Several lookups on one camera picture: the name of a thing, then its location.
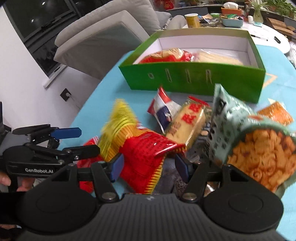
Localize green cardboard box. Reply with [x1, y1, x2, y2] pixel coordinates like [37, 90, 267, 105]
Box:
[119, 28, 266, 103]

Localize red bag in box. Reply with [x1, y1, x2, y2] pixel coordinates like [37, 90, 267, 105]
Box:
[139, 48, 195, 64]

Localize white oval coffee table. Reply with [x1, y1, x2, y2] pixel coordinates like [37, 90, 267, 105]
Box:
[182, 14, 291, 55]

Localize glass vase with plant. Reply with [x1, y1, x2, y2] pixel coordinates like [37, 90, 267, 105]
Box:
[249, 0, 268, 24]

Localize person's left hand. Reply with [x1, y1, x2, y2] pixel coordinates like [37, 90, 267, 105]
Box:
[0, 171, 35, 191]

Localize blue-grey snack tray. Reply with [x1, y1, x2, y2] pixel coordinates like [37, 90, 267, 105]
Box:
[220, 14, 244, 28]

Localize orange tissue box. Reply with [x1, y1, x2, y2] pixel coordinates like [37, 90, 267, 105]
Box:
[221, 1, 242, 16]

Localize black remote control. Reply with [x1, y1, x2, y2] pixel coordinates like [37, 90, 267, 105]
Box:
[274, 36, 281, 44]

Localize red yellow snack bag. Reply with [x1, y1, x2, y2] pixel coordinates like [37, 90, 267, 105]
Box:
[77, 99, 185, 194]

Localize yellow cylindrical can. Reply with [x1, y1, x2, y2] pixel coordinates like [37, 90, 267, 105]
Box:
[185, 13, 201, 28]

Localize green patterned snack bag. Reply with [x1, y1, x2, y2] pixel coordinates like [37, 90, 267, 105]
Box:
[206, 84, 295, 197]

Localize orange wafer snack pack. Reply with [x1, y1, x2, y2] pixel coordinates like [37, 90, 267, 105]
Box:
[257, 98, 294, 126]

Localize clear cracker pack in box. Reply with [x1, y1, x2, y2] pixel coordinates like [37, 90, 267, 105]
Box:
[193, 50, 243, 66]

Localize yellow rice cracker pack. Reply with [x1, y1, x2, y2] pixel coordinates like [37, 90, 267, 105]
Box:
[165, 96, 211, 150]

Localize beige sofa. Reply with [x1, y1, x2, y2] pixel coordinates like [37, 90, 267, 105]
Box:
[54, 1, 171, 79]

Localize red white blue snack packet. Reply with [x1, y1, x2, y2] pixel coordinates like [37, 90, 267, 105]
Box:
[147, 87, 181, 133]

